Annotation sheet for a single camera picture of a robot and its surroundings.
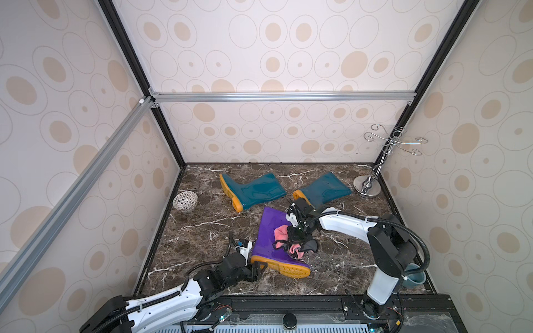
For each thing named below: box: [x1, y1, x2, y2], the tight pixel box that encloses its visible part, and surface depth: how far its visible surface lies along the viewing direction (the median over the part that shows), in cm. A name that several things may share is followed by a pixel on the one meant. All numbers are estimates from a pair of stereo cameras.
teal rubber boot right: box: [292, 171, 352, 209], surface depth 106 cm
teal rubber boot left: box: [219, 173, 287, 213], surface depth 106 cm
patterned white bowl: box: [172, 190, 199, 212], surface depth 102 cm
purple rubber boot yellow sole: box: [250, 206, 311, 279], surface depth 85 cm
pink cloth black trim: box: [272, 224, 319, 260], surface depth 86 cm
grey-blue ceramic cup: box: [401, 262, 427, 289], surface depth 77 cm
